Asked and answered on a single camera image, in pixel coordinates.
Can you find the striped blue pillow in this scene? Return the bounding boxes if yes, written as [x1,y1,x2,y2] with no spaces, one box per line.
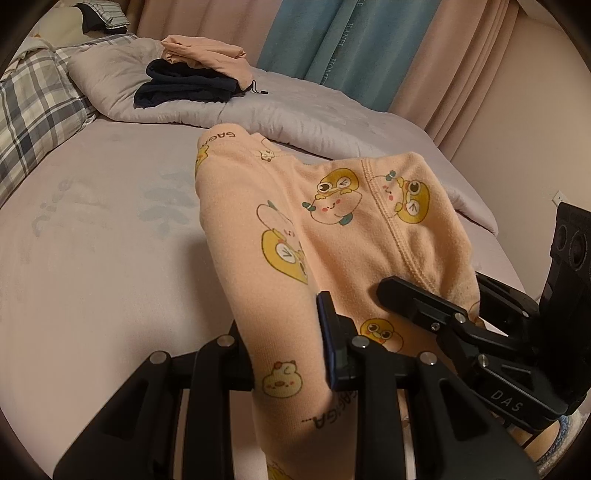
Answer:
[75,1,129,33]

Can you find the pink curtain right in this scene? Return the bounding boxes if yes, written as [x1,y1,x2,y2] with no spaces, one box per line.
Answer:
[390,0,520,159]

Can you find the pink curtain left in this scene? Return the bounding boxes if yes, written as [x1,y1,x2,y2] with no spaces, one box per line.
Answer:
[121,0,280,66]

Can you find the lilac bed sheet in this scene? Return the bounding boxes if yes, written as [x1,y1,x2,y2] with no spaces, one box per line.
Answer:
[0,68,528,480]

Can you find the folded peach garment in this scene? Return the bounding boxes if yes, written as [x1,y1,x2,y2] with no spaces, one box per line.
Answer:
[160,35,254,90]

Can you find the pink curtain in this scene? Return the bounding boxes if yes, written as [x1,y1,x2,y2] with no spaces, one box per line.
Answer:
[390,0,520,159]
[121,0,280,66]

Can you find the orange cartoon print baby garment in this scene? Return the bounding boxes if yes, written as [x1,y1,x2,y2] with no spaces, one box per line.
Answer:
[195,124,480,479]

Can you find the folded dark navy garment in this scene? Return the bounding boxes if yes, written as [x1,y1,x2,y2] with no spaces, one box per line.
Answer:
[133,59,267,108]

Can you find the blue curtain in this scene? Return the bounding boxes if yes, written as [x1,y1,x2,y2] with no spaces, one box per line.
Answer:
[257,0,440,111]

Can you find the plaid pillow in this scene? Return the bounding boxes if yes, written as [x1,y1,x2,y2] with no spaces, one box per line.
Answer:
[1,34,135,202]

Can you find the folded lilac duvet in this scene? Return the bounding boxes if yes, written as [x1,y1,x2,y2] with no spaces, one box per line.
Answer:
[67,38,499,234]

